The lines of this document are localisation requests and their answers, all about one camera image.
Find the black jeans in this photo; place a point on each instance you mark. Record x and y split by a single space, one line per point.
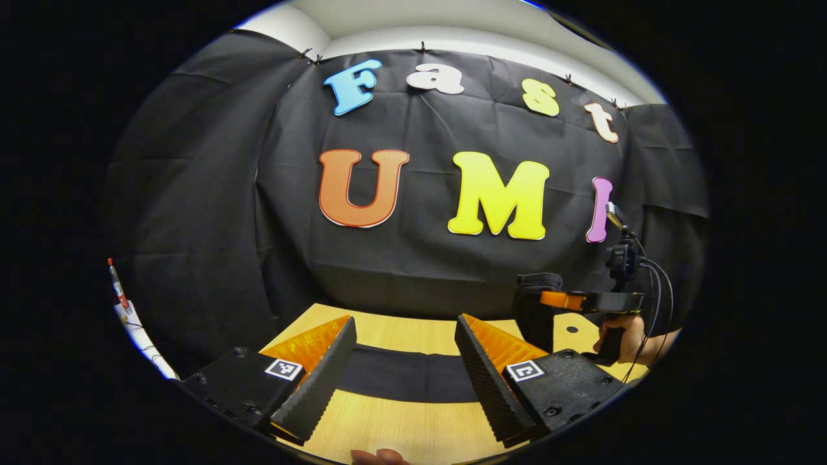
407 374

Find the red marker pen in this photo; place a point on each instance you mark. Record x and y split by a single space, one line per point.
117 284

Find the black backdrop cloth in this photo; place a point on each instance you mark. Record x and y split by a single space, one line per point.
400 271

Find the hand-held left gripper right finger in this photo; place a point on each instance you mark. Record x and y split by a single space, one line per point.
484 381

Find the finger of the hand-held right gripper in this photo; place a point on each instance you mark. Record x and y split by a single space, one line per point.
562 300

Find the white panel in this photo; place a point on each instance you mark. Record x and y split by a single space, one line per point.
145 342

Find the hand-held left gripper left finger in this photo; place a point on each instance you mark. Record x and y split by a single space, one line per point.
320 381

